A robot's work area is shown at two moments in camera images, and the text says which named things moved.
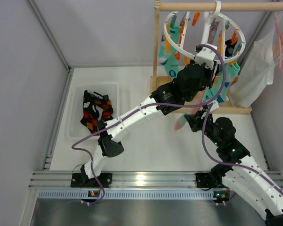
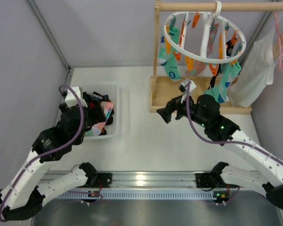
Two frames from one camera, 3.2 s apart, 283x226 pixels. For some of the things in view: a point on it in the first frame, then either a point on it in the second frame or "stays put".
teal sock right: (232, 70) stays put
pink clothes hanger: (280, 67) stays put
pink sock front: (181, 121) → (97, 129)
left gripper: (213, 76) → (89, 108)
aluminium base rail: (130, 180) stays put
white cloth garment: (256, 71) stays put
